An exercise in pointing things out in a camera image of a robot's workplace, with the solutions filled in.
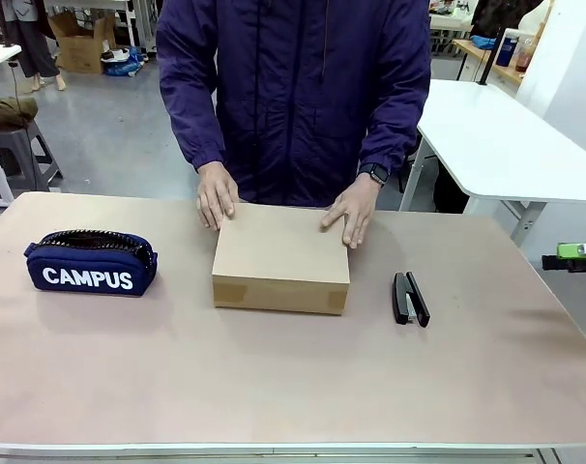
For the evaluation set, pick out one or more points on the person's left forearm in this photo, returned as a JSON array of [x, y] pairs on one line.
[[392, 130]]

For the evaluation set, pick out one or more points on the person in purple jacket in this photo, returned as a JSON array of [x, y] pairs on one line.
[[293, 96]]

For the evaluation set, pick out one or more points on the blue plastic bag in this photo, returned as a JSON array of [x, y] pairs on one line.
[[124, 63]]

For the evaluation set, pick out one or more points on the black stapler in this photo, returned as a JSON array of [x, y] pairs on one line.
[[411, 302]]

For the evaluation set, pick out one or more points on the brown cardboard box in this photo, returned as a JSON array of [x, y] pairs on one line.
[[278, 256]]

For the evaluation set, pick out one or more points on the white desk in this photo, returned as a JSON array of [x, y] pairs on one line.
[[491, 145]]

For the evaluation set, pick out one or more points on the navy Campus pencil case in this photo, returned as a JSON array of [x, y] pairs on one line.
[[87, 278]]

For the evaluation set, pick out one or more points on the black wrist watch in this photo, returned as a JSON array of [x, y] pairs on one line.
[[374, 173]]

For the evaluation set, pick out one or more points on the wooden desk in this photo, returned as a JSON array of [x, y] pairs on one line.
[[469, 53]]

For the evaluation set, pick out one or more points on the grey plastic stool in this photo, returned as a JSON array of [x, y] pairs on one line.
[[22, 154]]

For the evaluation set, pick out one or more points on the person's right hand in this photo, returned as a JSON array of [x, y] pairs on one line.
[[216, 193]]

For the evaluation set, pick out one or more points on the white board panel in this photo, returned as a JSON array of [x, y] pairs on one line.
[[564, 58]]

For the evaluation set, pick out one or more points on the open brown carton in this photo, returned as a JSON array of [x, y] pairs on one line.
[[80, 46]]

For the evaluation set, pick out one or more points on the bottle with red liquid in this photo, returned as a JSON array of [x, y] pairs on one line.
[[525, 55]]

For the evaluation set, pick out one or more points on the olive green bag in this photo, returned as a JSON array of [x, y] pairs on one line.
[[10, 111]]

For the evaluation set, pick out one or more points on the person's left hand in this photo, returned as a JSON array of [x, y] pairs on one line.
[[353, 212]]

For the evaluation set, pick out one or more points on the black pole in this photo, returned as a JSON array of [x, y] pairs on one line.
[[489, 58]]

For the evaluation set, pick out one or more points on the blue bottle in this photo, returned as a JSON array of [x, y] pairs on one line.
[[506, 48]]

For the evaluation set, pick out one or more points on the person's right forearm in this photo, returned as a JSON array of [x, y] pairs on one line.
[[201, 130]]

